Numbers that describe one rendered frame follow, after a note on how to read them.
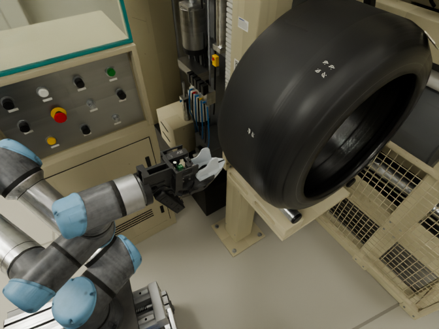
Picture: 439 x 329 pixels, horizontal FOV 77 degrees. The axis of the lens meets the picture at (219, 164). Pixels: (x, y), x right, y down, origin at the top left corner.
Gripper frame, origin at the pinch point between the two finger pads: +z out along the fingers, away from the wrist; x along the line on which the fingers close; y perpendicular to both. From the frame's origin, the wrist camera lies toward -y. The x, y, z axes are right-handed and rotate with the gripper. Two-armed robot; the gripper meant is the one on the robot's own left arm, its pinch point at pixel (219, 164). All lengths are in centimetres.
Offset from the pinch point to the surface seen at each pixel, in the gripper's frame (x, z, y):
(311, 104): -8.6, 14.2, 18.6
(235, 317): -14, 20, -120
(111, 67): 65, -4, -5
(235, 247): 20, 44, -117
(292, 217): -11.5, 26.1, -27.1
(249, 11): 29.4, 26.9, 23.3
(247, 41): 29.1, 28.1, 14.8
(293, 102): -5.5, 12.4, 17.6
